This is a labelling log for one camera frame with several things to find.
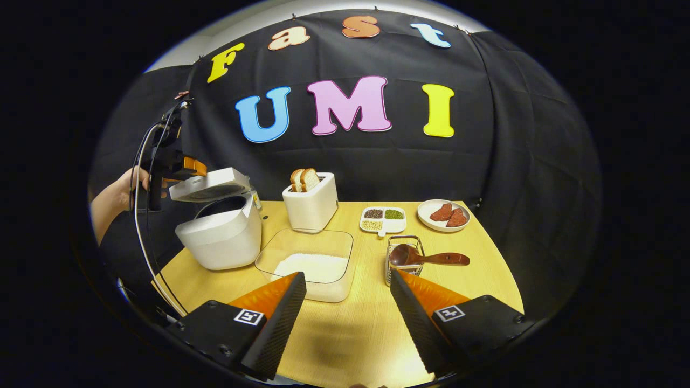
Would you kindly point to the red meat piece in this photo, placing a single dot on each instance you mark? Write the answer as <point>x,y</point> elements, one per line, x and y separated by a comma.
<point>457,218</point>
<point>441,212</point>

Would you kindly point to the bread slice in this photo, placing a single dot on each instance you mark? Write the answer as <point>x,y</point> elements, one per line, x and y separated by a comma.
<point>296,180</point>
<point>310,179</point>

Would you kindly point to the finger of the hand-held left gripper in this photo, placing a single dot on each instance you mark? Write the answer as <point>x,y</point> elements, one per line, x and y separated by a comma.
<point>194,166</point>

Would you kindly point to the copper clip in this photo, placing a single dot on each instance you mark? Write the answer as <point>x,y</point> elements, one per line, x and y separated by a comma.
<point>181,95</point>

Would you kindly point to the green beans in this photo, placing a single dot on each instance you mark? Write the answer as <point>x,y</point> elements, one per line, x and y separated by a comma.
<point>394,214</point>

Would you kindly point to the black backdrop cloth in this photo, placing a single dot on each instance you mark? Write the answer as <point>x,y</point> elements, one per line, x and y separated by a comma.
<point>512,161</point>

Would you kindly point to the yellow beans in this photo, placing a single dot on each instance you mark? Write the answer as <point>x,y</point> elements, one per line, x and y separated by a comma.
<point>372,225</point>

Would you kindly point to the clear plastic container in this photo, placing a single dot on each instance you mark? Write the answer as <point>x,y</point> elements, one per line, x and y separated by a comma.
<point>302,242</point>

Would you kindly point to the dark wooden spoon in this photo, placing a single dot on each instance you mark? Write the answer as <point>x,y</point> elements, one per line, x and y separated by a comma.
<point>431,259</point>

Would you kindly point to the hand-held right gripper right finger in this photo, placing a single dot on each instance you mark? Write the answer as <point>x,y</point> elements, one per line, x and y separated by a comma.
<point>416,328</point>

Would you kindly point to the white round plate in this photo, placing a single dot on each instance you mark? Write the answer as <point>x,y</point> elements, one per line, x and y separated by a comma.
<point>426,215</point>

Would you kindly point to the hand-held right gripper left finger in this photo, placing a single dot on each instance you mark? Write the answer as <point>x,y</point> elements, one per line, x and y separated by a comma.
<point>276,334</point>

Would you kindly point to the white rice cooker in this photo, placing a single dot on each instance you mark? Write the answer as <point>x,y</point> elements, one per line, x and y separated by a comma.
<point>226,242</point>

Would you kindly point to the brown beans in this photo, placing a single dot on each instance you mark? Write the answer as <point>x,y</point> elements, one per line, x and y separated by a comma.
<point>373,214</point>

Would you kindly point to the white divided dish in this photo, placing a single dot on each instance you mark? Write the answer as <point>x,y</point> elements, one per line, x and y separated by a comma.
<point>399,225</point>

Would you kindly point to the white toaster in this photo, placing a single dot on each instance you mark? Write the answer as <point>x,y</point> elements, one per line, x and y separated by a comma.
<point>310,210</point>

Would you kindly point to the small glass bottle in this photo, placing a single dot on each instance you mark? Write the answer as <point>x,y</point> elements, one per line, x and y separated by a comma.
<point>256,200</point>

